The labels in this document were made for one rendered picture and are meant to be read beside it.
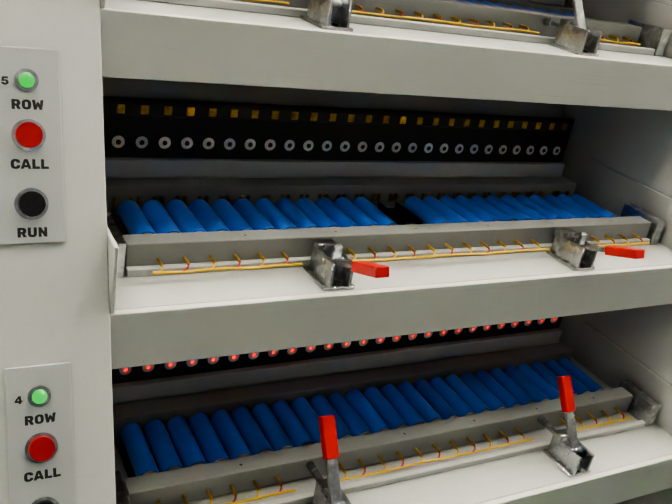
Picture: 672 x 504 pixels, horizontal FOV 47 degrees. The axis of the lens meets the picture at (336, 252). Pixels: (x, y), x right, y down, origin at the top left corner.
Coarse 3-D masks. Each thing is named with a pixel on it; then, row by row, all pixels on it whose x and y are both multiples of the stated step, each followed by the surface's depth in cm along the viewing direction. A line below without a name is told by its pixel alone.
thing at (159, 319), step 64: (576, 192) 95; (640, 192) 87; (512, 256) 74; (128, 320) 53; (192, 320) 55; (256, 320) 58; (320, 320) 61; (384, 320) 64; (448, 320) 68; (512, 320) 71
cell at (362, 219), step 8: (336, 200) 75; (344, 200) 74; (344, 208) 73; (352, 208) 73; (352, 216) 72; (360, 216) 71; (368, 216) 72; (360, 224) 71; (368, 224) 70; (376, 224) 70
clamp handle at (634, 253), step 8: (584, 240) 74; (584, 248) 73; (592, 248) 72; (600, 248) 72; (608, 248) 71; (616, 248) 70; (624, 248) 69; (632, 248) 69; (624, 256) 69; (632, 256) 68; (640, 256) 68
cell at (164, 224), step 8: (152, 200) 66; (144, 208) 66; (152, 208) 65; (160, 208) 65; (152, 216) 64; (160, 216) 63; (168, 216) 64; (152, 224) 63; (160, 224) 62; (168, 224) 62; (160, 232) 62; (168, 232) 61; (176, 232) 62
